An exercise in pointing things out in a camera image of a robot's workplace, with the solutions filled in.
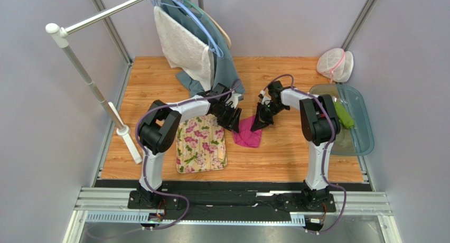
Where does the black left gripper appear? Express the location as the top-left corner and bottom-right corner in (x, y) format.
(212, 104), (242, 135)

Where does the magenta paper napkin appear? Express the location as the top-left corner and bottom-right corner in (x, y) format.
(232, 115), (262, 148)

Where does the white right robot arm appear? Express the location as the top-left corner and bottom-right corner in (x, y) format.
(251, 81), (341, 203)

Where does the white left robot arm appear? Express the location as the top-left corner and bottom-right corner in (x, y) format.
(135, 79), (241, 202)

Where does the floral placemat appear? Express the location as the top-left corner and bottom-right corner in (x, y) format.
(176, 115), (228, 174)

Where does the teal blue garment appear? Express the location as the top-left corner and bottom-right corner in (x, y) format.
(161, 0), (239, 96)

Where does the blue plastic hanger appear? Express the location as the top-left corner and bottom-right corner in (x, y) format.
(160, 0), (223, 58)

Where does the white towel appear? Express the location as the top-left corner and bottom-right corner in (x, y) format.
(154, 6), (214, 90)

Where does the white mesh laundry bag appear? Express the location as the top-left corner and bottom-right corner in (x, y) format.
(316, 48), (354, 83)

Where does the teal plastic tray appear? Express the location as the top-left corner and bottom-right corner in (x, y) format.
(310, 84), (374, 156)

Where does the green plastic hanger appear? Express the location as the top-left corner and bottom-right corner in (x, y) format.
(175, 0), (204, 16)

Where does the wooden hanger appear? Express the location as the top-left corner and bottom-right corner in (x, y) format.
(197, 0), (232, 49)

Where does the white clothes rack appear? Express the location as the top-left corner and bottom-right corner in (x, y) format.
(45, 0), (144, 164)

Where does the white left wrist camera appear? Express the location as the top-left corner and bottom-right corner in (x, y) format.
(226, 93), (241, 108)

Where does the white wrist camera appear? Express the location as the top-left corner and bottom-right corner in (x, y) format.
(226, 93), (241, 108)
(258, 90), (271, 105)

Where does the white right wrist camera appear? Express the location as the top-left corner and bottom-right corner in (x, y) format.
(258, 90), (271, 105)

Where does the green handled utensil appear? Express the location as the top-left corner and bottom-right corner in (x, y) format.
(334, 101), (355, 129)

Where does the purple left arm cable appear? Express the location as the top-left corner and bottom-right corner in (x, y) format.
(134, 79), (243, 231)

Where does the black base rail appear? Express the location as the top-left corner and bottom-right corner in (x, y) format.
(94, 179), (340, 222)

